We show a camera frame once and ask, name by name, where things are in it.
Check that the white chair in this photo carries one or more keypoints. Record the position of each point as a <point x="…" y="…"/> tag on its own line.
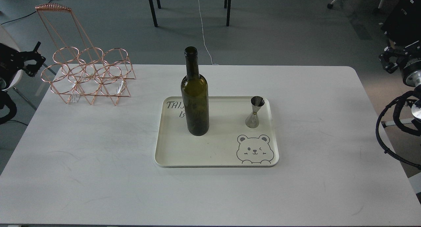
<point x="7" y="39"/>

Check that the dark green wine bottle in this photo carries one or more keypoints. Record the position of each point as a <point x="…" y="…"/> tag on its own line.
<point x="195" y="95"/>

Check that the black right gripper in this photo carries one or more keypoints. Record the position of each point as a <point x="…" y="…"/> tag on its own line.
<point x="406" y="59"/>

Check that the steel double jigger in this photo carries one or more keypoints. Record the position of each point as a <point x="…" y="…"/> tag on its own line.
<point x="252" y="121"/>

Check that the black table leg left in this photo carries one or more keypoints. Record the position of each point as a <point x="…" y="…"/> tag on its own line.
<point x="153" y="13"/>

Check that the black table leg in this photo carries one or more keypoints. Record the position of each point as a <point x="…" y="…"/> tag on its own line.
<point x="227" y="6"/>
<point x="153" y="13"/>

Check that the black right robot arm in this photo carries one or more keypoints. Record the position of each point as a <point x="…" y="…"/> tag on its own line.
<point x="413" y="79"/>

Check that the black equipment case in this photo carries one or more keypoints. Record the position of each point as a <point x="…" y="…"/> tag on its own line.
<point x="403" y="25"/>

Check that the cream bear serving tray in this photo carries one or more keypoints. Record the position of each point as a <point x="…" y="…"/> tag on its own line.
<point x="227" y="143"/>

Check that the rose gold wire bottle rack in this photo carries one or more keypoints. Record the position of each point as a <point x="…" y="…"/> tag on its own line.
<point x="84" y="71"/>

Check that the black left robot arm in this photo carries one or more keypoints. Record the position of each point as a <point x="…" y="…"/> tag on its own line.
<point x="6" y="100"/>

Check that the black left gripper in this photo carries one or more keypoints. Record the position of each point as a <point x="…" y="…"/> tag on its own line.
<point x="12" y="61"/>

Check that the black table leg right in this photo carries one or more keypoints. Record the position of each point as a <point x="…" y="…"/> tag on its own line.
<point x="227" y="6"/>

